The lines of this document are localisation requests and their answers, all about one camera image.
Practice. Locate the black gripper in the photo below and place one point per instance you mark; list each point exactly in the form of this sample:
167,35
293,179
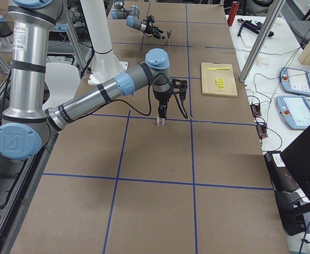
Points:
151,29
162,102

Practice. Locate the steel jigger measuring cup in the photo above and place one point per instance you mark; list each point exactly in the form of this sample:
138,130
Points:
169,32

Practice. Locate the clear glass cup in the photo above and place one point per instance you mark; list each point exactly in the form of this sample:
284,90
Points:
160,121

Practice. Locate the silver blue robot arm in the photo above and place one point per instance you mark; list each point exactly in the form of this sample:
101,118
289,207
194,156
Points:
42,99
131,15

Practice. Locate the bamboo cutting board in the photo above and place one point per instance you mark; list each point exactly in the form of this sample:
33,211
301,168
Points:
209,82

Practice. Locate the yellow plastic knife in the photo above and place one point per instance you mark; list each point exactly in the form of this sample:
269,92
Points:
218,68

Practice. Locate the red cylinder bottle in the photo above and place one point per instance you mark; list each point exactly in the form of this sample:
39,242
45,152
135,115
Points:
233,12

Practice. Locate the teach pendant near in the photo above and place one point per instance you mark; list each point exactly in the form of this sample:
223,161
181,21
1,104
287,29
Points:
295,110

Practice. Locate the teach pendant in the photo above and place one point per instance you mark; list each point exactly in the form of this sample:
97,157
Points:
295,81
295,110

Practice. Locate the teach pendant far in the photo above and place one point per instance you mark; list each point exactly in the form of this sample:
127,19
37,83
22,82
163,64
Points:
295,81

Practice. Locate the black computer box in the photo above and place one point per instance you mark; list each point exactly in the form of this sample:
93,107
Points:
279,174

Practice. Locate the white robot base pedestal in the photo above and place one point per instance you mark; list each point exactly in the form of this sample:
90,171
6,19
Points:
105,64

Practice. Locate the black handled tool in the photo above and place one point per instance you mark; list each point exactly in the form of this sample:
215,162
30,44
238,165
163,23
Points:
249,25

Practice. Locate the aluminium frame post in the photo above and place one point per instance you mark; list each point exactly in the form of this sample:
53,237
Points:
263,34

